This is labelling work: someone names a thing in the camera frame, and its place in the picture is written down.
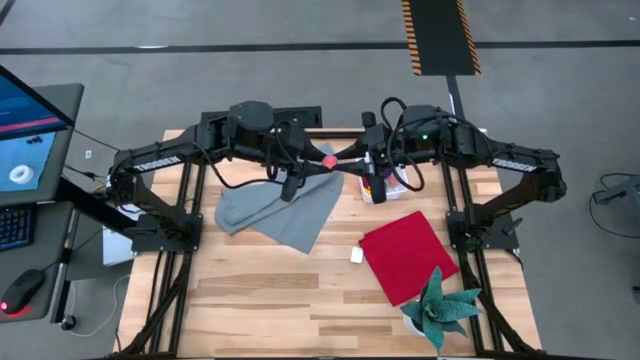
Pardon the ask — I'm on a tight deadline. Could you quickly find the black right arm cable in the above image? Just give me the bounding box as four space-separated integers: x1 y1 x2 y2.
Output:
379 95 427 194

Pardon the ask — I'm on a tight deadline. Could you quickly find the grey cloth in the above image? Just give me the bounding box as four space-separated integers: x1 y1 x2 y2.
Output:
214 143 346 256

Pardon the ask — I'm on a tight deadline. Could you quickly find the black keyboard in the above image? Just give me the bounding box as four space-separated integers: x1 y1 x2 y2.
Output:
0 203 37 252

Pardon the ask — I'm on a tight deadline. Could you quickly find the black orange striped mat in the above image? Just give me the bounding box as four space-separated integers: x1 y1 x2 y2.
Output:
400 0 483 78

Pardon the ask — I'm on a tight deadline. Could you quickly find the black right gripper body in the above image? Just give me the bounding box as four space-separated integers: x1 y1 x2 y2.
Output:
367 124 407 176

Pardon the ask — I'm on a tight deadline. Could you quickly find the white plant pot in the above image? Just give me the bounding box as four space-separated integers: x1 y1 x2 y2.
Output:
402 314 426 339

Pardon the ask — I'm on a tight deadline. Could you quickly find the black computer mouse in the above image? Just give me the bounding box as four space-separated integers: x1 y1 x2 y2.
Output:
0 268 47 319

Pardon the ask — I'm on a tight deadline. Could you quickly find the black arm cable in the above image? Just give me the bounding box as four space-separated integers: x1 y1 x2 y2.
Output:
379 95 427 194
191 139 289 191

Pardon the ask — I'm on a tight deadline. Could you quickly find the grey desk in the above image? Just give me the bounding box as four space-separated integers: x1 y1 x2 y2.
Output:
0 82 86 325

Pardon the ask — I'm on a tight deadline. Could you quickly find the thin black desk cable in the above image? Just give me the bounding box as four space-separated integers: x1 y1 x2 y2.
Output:
72 128 122 152

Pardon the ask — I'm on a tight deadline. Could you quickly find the white box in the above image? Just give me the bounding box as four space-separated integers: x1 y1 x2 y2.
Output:
101 224 137 267

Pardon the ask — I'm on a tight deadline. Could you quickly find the white plastic mesh basket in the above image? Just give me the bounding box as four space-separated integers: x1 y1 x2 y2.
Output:
358 162 411 205

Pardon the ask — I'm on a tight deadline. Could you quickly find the white cable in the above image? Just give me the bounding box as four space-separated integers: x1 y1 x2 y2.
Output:
63 272 132 338

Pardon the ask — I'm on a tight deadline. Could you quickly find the computer monitor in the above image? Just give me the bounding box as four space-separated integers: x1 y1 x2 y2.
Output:
0 63 77 207

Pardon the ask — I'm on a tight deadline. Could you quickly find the red cloth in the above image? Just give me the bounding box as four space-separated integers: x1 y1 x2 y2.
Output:
358 210 461 308

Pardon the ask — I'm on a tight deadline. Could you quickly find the black floor cable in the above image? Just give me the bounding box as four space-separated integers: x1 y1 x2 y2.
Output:
588 171 640 240

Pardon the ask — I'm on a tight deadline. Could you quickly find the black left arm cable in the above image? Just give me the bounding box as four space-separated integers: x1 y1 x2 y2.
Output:
191 139 289 191

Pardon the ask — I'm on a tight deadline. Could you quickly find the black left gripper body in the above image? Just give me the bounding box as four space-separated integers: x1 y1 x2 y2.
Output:
267 121 312 176

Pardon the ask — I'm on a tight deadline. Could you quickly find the teal artificial succulent plant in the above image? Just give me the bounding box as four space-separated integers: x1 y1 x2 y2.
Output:
399 265 484 357

